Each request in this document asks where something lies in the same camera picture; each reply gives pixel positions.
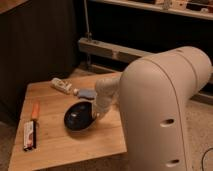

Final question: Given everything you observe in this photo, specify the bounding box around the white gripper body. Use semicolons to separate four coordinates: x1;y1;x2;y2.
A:
92;95;114;120

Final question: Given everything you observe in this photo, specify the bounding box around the black ceramic bowl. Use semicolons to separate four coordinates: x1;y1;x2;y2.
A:
64;101;94;131

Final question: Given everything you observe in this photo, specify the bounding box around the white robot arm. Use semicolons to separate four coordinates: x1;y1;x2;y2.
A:
93;46;212;171

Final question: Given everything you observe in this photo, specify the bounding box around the blue grey sponge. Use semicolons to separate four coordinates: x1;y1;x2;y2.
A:
77;89;96;100

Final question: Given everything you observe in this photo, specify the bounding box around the white bottle lying down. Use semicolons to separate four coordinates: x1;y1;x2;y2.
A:
51;78;72;94

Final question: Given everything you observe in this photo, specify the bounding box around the wooden low table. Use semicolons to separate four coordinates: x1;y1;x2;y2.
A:
8;81;126;171

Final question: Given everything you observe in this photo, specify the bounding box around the metal vertical pole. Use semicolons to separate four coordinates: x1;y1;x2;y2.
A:
83;0;92;41

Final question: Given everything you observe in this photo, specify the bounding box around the orange handled knife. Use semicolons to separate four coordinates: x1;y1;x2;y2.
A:
31;102;40;148

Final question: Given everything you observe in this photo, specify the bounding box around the black cable on floor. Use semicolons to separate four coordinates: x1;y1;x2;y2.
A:
200;147;213;171

